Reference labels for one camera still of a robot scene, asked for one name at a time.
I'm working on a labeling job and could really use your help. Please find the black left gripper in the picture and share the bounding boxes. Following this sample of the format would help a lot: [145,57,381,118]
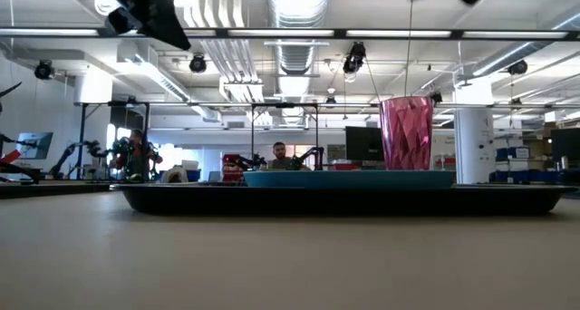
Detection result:
[92,0,191,51]

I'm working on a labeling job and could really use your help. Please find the red faceted plastic cup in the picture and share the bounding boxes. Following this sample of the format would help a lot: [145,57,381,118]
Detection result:
[378,95,435,172]

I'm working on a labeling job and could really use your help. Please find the blue round plate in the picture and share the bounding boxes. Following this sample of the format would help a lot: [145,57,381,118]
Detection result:
[243,170,457,190]

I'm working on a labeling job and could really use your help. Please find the black plastic tray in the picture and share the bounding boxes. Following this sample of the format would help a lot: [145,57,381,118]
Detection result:
[111,182,579,218]

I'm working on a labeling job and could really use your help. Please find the black ceiling-hung reel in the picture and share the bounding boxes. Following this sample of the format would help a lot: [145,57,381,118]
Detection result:
[507,59,529,77]
[342,41,367,74]
[34,59,55,81]
[188,53,208,74]

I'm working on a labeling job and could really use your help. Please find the red storage bins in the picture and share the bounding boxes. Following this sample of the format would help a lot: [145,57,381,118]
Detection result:
[221,153,244,182]

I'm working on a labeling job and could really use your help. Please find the white round column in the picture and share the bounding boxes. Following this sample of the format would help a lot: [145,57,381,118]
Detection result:
[454,76,496,184]

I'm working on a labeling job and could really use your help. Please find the black monitor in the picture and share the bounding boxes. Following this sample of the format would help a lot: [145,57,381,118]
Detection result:
[344,126,385,162]

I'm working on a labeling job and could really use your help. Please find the seated person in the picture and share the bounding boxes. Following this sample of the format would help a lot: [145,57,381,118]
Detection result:
[266,140,296,171]

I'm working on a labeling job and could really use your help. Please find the blue storage bins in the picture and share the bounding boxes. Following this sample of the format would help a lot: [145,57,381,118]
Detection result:
[488,146,564,184]

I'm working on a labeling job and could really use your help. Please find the thin hanging cable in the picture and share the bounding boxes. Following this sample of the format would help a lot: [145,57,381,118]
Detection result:
[401,0,415,98]

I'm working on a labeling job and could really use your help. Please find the black overhead frame bar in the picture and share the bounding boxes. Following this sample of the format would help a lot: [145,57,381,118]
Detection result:
[0,27,580,42]

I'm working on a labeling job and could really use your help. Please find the silver ceiling air duct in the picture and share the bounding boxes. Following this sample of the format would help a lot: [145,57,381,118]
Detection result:
[269,0,331,121]

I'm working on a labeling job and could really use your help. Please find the black metal frame stand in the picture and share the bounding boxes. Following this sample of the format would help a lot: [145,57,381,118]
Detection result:
[249,102,320,172]
[74,100,151,180]

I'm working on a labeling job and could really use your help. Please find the wall screen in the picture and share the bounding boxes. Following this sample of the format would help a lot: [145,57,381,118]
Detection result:
[16,131,54,160]

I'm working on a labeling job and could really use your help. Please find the black aluminium table frame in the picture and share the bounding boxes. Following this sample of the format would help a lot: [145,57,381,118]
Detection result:
[0,179,580,200]

